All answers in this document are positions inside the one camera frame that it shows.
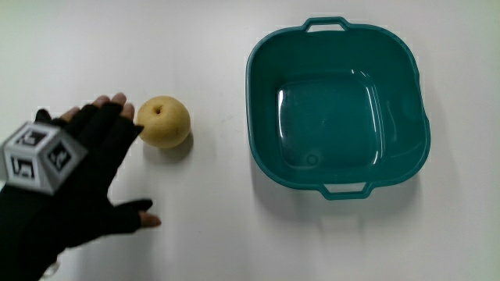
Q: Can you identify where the person's left hand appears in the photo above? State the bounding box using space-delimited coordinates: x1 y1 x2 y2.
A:
0 92 163 249

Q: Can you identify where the yellow pear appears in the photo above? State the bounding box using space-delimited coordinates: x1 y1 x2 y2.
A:
136 95 192 150

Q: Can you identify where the person's left forearm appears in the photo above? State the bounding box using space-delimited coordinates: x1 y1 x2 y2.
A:
0 184 68 281

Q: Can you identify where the white desk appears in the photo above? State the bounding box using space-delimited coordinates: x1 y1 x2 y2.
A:
0 0 500 281

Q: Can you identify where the teal plastic basin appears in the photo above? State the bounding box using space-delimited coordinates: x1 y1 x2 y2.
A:
245 16 432 201

